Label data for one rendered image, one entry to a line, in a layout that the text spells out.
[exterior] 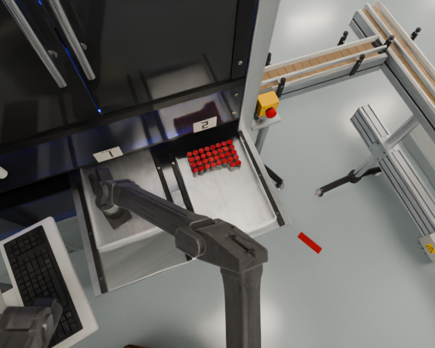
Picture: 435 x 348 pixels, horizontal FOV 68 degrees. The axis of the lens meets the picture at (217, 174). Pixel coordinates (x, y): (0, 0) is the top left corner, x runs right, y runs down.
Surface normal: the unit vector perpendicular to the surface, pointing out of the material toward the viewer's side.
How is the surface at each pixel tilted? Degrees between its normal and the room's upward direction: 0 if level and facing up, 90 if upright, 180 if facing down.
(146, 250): 0
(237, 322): 51
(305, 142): 0
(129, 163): 0
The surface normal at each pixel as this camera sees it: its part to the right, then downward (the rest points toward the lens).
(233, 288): -0.66, 0.22
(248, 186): 0.03, -0.39
